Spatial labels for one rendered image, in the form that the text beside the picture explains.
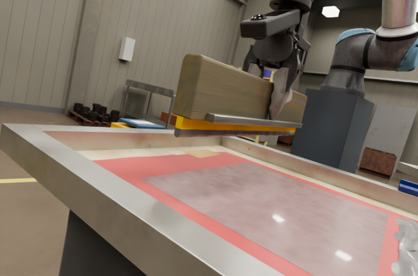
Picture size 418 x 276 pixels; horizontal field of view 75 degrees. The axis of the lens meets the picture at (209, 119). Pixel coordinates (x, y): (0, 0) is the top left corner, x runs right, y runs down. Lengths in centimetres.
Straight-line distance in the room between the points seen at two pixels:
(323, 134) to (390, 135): 994
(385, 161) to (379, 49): 738
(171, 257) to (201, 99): 18
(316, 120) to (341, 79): 16
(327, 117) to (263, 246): 74
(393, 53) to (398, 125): 1001
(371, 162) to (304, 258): 805
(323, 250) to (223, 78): 23
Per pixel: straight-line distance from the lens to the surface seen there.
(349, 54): 107
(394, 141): 1085
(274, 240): 34
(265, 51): 49
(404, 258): 43
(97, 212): 28
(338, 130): 99
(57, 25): 661
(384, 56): 103
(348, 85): 105
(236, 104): 39
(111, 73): 695
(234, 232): 33
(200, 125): 35
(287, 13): 47
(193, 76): 31
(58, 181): 34
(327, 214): 49
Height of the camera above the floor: 110
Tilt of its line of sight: 5 degrees down
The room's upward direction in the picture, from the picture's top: 13 degrees clockwise
